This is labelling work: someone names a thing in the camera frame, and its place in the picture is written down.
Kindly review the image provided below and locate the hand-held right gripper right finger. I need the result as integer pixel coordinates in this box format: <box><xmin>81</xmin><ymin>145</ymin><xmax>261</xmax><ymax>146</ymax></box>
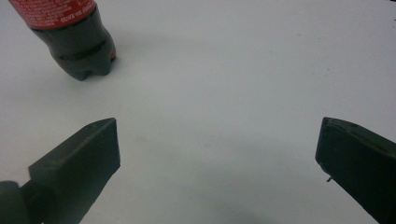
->
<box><xmin>315</xmin><ymin>117</ymin><xmax>396</xmax><ymax>224</ymax></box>

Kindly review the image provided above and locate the cola bottle with red label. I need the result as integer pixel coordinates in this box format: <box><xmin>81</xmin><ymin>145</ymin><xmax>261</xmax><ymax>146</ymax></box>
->
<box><xmin>7</xmin><ymin>0</ymin><xmax>118</xmax><ymax>82</ymax></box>

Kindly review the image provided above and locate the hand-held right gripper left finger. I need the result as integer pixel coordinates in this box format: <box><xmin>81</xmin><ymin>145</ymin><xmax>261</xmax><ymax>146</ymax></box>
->
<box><xmin>19</xmin><ymin>117</ymin><xmax>121</xmax><ymax>224</ymax></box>

